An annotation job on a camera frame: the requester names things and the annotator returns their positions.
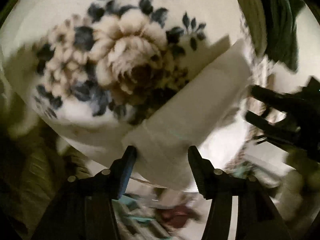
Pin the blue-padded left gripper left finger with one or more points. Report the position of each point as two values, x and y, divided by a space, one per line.
82 208

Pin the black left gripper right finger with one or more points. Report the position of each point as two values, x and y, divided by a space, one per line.
240 208

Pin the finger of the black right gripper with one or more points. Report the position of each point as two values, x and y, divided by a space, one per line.
282 130
275 100

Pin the white pants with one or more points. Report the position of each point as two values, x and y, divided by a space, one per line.
207 113

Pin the floral fleece bed blanket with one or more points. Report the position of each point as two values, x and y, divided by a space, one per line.
94 70

